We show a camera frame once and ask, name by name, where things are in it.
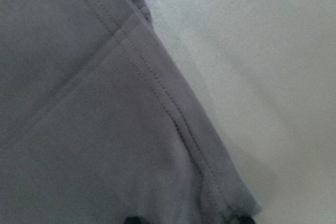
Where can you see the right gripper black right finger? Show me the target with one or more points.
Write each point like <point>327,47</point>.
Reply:
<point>247,220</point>

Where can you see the dark brown t-shirt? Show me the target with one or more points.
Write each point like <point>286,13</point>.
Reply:
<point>98,124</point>

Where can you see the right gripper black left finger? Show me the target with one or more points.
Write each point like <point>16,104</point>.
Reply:
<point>133,220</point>

